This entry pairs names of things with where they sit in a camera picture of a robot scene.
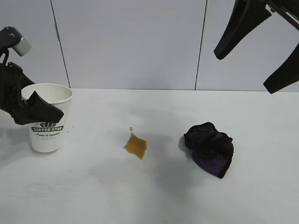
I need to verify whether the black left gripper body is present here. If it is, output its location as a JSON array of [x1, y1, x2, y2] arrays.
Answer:
[[0, 62, 25, 119]]

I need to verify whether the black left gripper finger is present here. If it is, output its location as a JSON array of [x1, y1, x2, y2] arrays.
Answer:
[[21, 71, 36, 94], [13, 90, 65, 126]]

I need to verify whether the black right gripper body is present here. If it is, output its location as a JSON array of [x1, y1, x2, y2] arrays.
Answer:
[[265, 0, 299, 28]]

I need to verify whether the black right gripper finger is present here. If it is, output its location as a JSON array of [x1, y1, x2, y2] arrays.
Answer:
[[263, 43, 299, 94], [214, 0, 273, 60]]

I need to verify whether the white paper coffee cup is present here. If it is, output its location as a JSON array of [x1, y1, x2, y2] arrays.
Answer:
[[21, 83, 73, 153]]

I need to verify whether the black and purple cloth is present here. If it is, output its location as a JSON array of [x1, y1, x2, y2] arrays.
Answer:
[[183, 121, 234, 179]]

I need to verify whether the brown coffee spill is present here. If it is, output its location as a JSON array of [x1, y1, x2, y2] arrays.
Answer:
[[123, 126, 148, 161]]

